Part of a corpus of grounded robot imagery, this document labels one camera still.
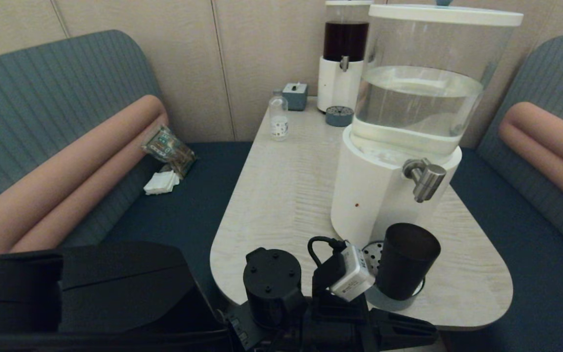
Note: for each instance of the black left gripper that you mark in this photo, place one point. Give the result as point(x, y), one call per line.
point(340, 327)

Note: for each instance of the black plastic cup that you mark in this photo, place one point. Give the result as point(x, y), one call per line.
point(406, 261)

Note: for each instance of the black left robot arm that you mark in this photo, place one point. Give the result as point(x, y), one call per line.
point(115, 298)

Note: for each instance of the blue drip tray metal grate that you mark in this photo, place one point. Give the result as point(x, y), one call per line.
point(339, 116)
point(394, 304)

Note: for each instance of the clear water dispenser white base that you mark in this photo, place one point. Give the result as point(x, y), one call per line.
point(374, 186)

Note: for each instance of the silver metal dispenser tap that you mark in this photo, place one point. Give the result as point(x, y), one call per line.
point(344, 63)
point(426, 181)

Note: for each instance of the small clear plastic bottle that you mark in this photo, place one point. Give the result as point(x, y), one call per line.
point(278, 120)

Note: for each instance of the dark drink dispenser white base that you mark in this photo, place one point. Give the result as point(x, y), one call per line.
point(337, 88)

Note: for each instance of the small blue box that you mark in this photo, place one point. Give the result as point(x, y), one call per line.
point(295, 97)

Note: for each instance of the white paper napkins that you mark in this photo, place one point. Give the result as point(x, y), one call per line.
point(162, 182)

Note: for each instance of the teal upholstered bench seat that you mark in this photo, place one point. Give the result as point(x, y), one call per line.
point(545, 73)
point(42, 98)

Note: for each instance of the clear green snack packet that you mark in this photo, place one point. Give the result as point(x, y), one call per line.
point(166, 145)

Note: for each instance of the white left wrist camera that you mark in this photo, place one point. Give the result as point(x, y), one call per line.
point(352, 276)

